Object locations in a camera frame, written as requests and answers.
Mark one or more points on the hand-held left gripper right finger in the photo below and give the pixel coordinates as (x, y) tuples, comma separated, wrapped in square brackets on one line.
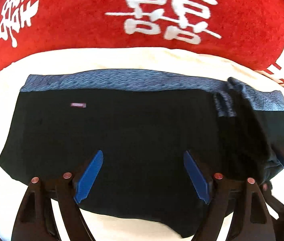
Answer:
[(197, 178)]

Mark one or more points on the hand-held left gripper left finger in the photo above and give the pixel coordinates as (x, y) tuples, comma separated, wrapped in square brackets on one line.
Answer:
[(89, 178)]

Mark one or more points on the black pants with blue trim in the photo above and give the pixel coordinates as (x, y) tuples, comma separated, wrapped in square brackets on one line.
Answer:
[(131, 130)]

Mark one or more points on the cream cloth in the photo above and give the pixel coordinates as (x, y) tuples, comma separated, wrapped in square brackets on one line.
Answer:
[(131, 57)]

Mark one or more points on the red printed blanket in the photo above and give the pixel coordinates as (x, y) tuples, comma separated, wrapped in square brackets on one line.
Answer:
[(81, 30)]

